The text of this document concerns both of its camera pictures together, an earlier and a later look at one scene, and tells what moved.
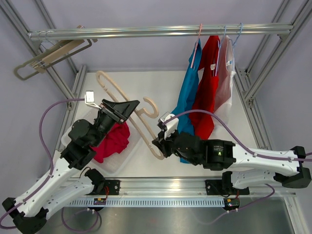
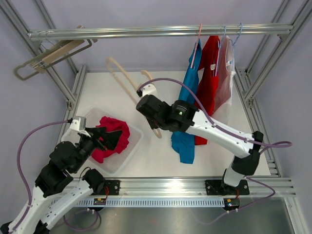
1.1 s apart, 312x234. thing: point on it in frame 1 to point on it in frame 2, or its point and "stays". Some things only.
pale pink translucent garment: [226, 73] stays
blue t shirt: [186, 104] stays
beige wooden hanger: [142, 110] to [156, 132]
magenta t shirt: [115, 142] stays
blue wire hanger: [233, 44] stays
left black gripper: [118, 112] to [109, 139]
